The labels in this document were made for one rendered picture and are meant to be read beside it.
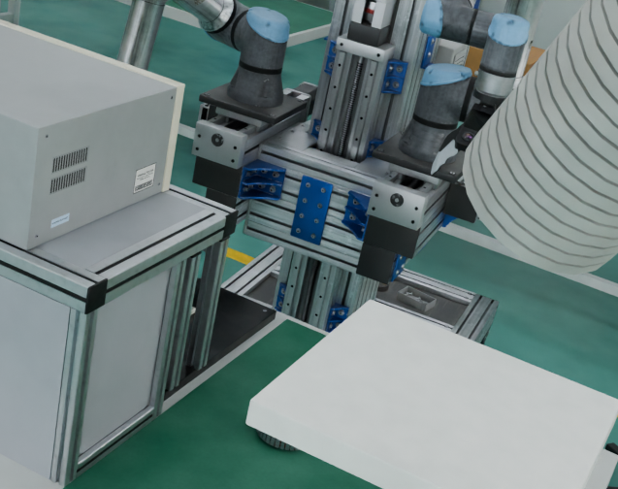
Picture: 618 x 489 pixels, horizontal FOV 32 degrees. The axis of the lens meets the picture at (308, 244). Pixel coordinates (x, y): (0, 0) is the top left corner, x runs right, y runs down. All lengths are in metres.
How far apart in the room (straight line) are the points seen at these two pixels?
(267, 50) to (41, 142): 1.27
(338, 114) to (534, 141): 2.03
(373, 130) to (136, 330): 1.27
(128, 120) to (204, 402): 0.57
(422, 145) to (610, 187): 1.85
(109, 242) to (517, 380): 0.71
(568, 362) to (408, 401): 2.96
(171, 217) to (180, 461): 0.42
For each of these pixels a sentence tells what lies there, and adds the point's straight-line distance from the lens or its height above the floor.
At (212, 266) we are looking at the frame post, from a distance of 1.99.
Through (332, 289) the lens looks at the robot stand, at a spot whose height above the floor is 0.54.
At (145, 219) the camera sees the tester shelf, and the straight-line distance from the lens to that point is 1.84.
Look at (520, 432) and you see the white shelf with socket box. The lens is 1.31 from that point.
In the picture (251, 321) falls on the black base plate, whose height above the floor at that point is 0.77.
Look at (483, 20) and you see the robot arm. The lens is 2.22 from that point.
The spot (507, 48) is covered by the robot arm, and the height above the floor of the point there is 1.45.
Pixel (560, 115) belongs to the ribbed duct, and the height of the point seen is 1.67.
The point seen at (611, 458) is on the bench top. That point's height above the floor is 0.75.
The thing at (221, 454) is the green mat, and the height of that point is 0.75.
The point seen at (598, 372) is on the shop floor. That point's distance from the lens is 4.25.
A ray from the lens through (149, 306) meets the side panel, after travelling 1.81.
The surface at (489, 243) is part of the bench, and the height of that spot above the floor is 0.19.
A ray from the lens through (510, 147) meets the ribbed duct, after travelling 0.87.
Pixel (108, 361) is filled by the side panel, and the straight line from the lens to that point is 1.76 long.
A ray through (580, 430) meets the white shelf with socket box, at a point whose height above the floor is 1.21.
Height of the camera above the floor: 1.87
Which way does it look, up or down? 24 degrees down
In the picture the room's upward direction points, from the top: 12 degrees clockwise
